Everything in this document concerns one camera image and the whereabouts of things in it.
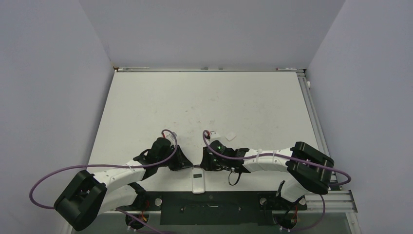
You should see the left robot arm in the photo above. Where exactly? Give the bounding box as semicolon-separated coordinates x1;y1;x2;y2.
54;136;193;231

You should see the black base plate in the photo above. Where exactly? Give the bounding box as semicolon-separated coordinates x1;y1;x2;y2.
126;191;307;226

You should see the white remote control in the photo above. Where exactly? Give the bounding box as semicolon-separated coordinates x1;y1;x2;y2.
191;167;205;194

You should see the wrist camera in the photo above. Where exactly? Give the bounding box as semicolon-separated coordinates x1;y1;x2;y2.
165;131;177;141
206;131;221;142

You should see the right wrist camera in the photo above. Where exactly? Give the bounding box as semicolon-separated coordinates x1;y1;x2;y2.
206;131;221;142

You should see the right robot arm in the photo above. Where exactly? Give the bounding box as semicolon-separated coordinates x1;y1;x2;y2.
200;140;334;209

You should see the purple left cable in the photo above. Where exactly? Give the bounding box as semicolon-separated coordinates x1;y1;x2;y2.
29;129;179;210

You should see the white battery cover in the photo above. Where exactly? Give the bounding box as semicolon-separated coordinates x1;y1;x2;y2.
225;132;237;141

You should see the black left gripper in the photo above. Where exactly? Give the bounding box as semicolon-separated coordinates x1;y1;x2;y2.
157;145;192;171

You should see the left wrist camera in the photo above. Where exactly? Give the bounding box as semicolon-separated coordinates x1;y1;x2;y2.
165;131;177;141

